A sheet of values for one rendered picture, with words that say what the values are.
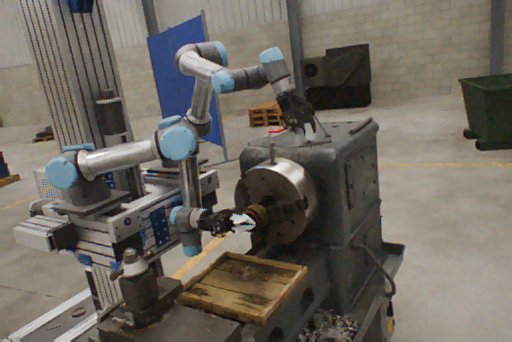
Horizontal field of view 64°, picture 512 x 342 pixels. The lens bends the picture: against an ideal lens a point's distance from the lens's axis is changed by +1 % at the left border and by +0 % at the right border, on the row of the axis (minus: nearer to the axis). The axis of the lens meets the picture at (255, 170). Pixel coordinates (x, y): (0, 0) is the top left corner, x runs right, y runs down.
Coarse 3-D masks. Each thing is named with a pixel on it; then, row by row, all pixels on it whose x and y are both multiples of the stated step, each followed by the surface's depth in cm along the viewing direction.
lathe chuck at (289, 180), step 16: (256, 176) 152; (272, 176) 148; (288, 176) 145; (304, 176) 150; (240, 192) 158; (272, 192) 150; (288, 192) 146; (304, 192) 146; (272, 224) 154; (288, 224) 150; (304, 224) 147; (272, 240) 157; (288, 240) 153
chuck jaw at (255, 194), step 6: (246, 174) 154; (246, 180) 152; (240, 186) 152; (246, 186) 150; (252, 186) 152; (246, 192) 149; (252, 192) 150; (258, 192) 152; (246, 198) 150; (252, 198) 148; (258, 198) 150; (246, 204) 148
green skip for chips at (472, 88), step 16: (464, 80) 591; (480, 80) 608; (496, 80) 602; (464, 96) 607; (480, 96) 521; (496, 96) 497; (480, 112) 536; (496, 112) 507; (480, 128) 552; (496, 128) 516; (480, 144) 537; (496, 144) 532
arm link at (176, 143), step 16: (176, 128) 139; (192, 128) 149; (128, 144) 144; (144, 144) 143; (160, 144) 139; (176, 144) 140; (192, 144) 141; (64, 160) 141; (80, 160) 143; (96, 160) 143; (112, 160) 143; (128, 160) 143; (144, 160) 145; (160, 160) 144; (176, 160) 141; (48, 176) 142; (64, 176) 142; (80, 176) 143
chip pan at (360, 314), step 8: (392, 256) 211; (384, 264) 204; (392, 264) 203; (376, 280) 192; (384, 280) 191; (376, 288) 186; (368, 296) 181; (360, 304) 176; (368, 304) 176; (360, 312) 171; (360, 320) 166
